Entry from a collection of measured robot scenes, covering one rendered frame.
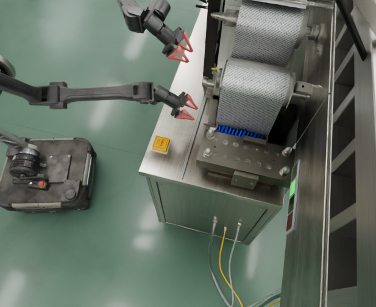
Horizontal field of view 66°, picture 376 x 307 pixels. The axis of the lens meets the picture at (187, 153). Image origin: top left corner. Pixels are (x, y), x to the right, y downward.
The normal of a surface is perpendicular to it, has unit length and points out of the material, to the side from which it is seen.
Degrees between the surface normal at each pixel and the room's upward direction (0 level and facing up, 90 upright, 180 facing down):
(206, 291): 0
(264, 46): 92
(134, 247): 0
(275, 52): 92
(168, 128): 0
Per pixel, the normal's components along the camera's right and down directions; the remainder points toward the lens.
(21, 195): 0.00, -0.48
